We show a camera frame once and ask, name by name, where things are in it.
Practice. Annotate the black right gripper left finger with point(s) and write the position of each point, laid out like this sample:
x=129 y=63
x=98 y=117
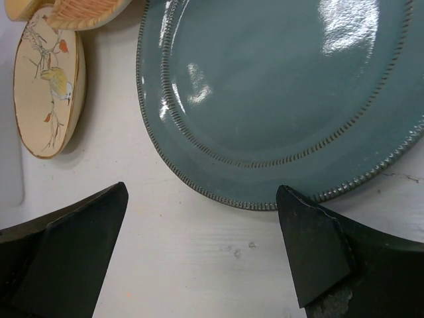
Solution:
x=55 y=265

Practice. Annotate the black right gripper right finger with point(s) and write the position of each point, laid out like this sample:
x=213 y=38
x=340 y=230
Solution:
x=342 y=268

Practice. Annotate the blue-grey round plate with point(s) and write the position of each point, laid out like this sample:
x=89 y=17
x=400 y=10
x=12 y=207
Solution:
x=241 y=97

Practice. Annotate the beige bird pattern plate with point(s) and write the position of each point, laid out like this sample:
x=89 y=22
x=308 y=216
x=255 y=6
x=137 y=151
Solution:
x=49 y=85

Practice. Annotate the woven bamboo triangular tray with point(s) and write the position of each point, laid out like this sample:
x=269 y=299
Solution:
x=84 y=14

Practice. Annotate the yellow square panda dish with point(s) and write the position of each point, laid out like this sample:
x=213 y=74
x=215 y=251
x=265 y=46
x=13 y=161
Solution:
x=23 y=10

